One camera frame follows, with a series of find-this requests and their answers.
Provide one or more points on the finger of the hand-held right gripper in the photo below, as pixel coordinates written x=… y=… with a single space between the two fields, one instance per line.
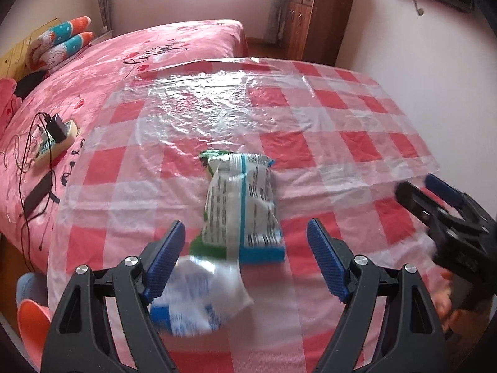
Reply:
x=419 y=206
x=442 y=188

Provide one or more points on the brown wooden cabinet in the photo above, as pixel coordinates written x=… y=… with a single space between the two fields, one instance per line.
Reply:
x=318 y=15

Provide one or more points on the person's right hand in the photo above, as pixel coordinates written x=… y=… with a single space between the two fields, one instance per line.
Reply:
x=442 y=303

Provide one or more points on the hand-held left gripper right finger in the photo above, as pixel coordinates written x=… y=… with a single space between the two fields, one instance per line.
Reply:
x=328 y=264

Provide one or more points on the bed with pink bedspread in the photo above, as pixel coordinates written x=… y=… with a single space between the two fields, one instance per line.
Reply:
x=155 y=39

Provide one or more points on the yellow wooden headboard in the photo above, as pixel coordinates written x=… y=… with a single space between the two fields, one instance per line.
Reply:
x=15 y=56

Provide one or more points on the black charger plug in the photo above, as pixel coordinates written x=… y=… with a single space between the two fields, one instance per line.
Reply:
x=58 y=128

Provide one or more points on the black cloth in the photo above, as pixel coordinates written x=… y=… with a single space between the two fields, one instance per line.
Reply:
x=29 y=83

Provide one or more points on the pink folded blanket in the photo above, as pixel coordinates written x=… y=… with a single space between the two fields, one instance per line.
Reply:
x=6 y=97

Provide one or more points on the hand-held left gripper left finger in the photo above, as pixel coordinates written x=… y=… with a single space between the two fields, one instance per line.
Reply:
x=165 y=264

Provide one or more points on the green snack packet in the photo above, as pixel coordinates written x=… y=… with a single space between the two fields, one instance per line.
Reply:
x=240 y=202

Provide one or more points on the black power bank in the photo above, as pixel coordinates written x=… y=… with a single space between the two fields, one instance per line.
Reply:
x=37 y=192

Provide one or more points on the blue plastic stool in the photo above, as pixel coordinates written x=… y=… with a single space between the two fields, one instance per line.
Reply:
x=31 y=285

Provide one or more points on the white blue tissue pack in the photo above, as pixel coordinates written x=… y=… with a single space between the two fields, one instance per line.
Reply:
x=202 y=299

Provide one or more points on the beige power strip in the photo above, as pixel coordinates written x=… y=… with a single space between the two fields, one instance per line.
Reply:
x=44 y=153

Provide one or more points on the orange plastic bin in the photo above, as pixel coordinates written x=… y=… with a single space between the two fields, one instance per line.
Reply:
x=33 y=326

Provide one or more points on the grey curtain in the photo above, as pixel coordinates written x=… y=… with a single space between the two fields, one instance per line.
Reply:
x=276 y=19
x=104 y=0

